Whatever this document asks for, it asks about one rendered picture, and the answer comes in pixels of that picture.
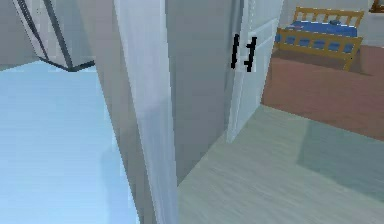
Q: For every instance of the wooden bed with blue mattress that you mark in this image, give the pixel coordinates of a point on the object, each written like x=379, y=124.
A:
x=320, y=36

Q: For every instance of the white room door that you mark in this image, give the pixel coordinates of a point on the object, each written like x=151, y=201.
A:
x=253, y=86

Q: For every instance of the white cabinet with black trim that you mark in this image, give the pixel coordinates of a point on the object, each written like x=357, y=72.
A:
x=50, y=33

